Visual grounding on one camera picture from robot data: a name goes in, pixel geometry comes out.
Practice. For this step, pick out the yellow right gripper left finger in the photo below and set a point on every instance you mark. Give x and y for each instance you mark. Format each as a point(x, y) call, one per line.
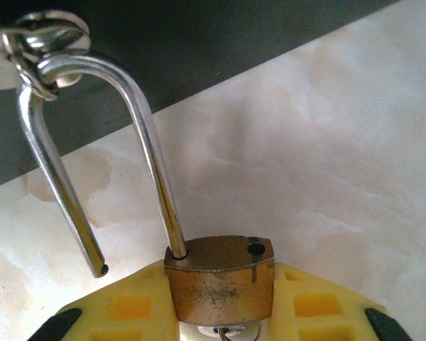
point(128, 309)

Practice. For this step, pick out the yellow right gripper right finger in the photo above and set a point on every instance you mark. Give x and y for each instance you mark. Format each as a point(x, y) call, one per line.
point(316, 309)

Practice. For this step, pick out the silver key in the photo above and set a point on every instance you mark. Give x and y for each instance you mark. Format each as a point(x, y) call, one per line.
point(207, 329)

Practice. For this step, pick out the brass padlock with long shackle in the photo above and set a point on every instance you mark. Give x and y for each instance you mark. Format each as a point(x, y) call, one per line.
point(220, 291)

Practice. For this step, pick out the dark tin box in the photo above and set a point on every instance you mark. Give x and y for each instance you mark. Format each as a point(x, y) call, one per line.
point(234, 42)

